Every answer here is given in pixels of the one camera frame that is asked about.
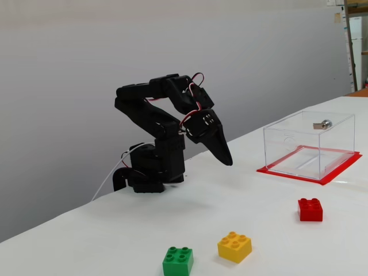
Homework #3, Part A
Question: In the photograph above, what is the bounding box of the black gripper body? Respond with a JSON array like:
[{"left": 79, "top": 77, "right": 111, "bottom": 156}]
[{"left": 183, "top": 108, "right": 222, "bottom": 144}]

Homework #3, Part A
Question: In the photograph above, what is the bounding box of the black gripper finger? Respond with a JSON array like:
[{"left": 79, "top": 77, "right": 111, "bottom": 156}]
[
  {"left": 216, "top": 124, "right": 233, "bottom": 166},
  {"left": 201, "top": 129, "right": 230, "bottom": 166}
]

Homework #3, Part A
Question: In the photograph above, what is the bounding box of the red lego brick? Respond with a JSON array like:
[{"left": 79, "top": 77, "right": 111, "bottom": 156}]
[{"left": 297, "top": 197, "right": 323, "bottom": 222}]

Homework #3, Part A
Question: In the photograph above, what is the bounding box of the yellow lego brick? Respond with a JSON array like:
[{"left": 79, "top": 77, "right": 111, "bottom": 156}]
[{"left": 217, "top": 231, "right": 253, "bottom": 264}]

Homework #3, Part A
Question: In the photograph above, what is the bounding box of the transparent plastic box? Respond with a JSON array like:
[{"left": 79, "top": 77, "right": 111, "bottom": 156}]
[{"left": 263, "top": 110, "right": 356, "bottom": 181}]

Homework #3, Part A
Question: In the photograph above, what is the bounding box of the green lego brick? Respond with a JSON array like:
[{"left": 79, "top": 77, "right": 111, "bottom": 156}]
[{"left": 162, "top": 246, "right": 194, "bottom": 276}]

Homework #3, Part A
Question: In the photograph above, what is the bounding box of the black table clamp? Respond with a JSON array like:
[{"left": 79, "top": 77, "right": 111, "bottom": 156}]
[{"left": 112, "top": 166, "right": 133, "bottom": 192}]

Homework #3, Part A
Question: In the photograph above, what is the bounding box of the silver cam lock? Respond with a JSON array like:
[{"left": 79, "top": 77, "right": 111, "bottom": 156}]
[{"left": 313, "top": 118, "right": 333, "bottom": 131}]

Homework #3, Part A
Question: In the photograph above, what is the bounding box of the white paper table cover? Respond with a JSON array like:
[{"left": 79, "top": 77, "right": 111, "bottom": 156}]
[{"left": 0, "top": 96, "right": 368, "bottom": 276}]

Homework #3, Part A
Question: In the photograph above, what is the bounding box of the white refrigerator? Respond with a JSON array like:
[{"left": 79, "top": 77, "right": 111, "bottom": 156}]
[{"left": 349, "top": 16, "right": 363, "bottom": 93}]

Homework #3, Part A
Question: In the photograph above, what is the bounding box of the white cable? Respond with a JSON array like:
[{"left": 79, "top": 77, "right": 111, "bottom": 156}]
[{"left": 91, "top": 143, "right": 144, "bottom": 201}]

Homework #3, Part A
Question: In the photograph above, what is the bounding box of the red tape frame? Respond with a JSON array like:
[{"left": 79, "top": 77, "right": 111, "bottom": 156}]
[{"left": 256, "top": 145, "right": 363, "bottom": 186}]

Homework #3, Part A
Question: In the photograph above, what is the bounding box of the wooden post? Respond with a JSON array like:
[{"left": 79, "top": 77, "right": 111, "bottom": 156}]
[{"left": 344, "top": 0, "right": 359, "bottom": 93}]

